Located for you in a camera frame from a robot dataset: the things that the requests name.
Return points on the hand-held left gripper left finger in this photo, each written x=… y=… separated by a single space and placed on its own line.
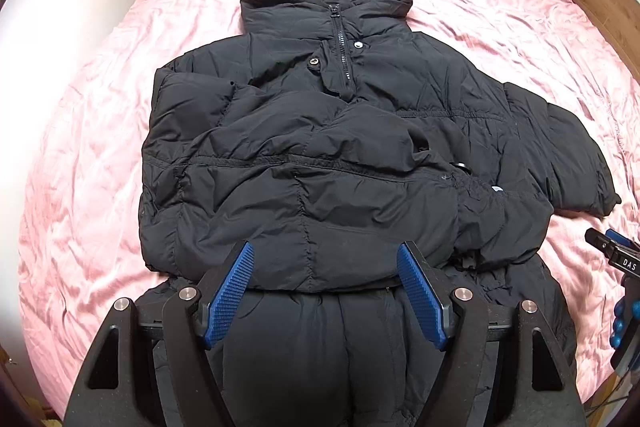
x=227 y=292

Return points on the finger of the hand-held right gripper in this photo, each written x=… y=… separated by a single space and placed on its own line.
x=607 y=243

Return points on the black puffer jacket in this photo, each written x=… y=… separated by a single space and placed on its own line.
x=320 y=167

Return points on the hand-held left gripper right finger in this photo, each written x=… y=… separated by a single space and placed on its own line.
x=420 y=297

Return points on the pink bed sheet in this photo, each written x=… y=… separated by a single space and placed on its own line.
x=95 y=117

